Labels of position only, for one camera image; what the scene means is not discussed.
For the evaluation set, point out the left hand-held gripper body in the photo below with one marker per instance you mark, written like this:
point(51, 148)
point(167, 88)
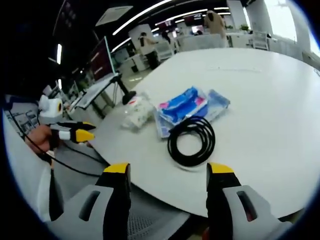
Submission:
point(51, 110)

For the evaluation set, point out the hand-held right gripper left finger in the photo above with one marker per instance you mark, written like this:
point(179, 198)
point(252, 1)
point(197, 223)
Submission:
point(117, 200)

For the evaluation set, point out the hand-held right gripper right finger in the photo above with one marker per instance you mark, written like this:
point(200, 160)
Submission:
point(225, 197)

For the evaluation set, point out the white plastic bag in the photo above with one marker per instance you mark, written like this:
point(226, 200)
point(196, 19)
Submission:
point(137, 112)

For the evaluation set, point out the clear blue packet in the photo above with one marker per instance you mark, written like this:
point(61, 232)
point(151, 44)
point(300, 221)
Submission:
point(200, 107)

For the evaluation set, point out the blue plastic packet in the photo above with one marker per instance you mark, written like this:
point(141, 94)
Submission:
point(183, 105)

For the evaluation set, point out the person's left hand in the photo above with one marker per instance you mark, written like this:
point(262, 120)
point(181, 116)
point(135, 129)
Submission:
point(41, 140)

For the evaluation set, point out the white desk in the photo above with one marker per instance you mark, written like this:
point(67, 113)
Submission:
point(96, 93)

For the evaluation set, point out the black monitor stand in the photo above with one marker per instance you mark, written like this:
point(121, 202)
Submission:
point(125, 90)

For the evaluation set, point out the dark red monitor screen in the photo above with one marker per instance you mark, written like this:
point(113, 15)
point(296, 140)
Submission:
point(101, 60)

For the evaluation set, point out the white table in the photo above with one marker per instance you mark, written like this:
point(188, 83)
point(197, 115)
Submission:
point(225, 112)

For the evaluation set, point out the white chair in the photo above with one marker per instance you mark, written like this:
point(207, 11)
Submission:
point(260, 40)

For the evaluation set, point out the green potted plant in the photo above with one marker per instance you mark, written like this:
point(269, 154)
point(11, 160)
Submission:
point(243, 27)

